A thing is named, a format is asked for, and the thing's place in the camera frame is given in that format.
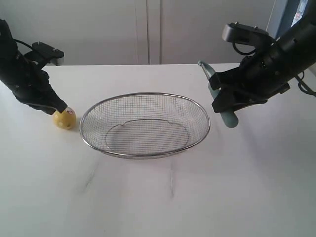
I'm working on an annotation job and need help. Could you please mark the black camera cable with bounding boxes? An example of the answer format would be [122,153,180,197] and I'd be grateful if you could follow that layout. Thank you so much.
[12,38,34,50]
[232,41,316,96]

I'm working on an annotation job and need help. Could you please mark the black right camera cable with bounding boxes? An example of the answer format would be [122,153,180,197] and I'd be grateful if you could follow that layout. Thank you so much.
[232,41,316,96]

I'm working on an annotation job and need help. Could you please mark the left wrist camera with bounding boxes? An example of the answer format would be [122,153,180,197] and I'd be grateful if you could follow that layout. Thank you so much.
[24,42,65,68]

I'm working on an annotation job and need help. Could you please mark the black left camera cable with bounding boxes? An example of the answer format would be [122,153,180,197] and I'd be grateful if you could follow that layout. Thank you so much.
[12,38,34,50]

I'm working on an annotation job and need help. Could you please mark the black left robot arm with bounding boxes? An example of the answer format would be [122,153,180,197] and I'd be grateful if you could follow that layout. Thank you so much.
[0,19,67,115]

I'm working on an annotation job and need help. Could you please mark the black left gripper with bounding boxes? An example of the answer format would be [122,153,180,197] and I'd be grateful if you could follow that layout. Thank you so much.
[0,44,67,115]

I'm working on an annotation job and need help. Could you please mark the white cabinet doors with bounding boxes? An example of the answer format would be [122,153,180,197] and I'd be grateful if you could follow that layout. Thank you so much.
[0,0,286,65]

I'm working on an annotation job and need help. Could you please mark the teal handled vegetable peeler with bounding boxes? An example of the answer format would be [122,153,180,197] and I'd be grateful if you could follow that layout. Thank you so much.
[197,61,238,128]

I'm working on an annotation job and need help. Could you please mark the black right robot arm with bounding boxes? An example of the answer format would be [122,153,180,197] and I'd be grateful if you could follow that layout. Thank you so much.
[209,4,316,113]

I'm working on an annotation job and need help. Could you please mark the yellow lemon with sticker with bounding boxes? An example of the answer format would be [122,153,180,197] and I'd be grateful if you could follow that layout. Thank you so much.
[52,107,77,130]

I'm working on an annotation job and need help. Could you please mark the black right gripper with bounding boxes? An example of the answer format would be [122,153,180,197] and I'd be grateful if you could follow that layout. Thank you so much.
[208,39,303,113]

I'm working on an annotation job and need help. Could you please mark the oval steel mesh basket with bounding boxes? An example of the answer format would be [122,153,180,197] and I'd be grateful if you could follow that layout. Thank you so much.
[79,92,210,159]

